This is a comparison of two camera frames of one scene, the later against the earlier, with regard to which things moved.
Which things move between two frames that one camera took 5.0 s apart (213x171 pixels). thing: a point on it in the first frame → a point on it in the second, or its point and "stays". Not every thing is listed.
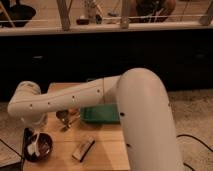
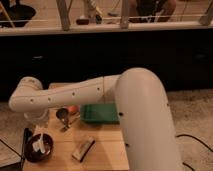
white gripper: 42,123 stays
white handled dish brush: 33,148 → 39,145
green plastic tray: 102,113 stays
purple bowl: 44,146 stays
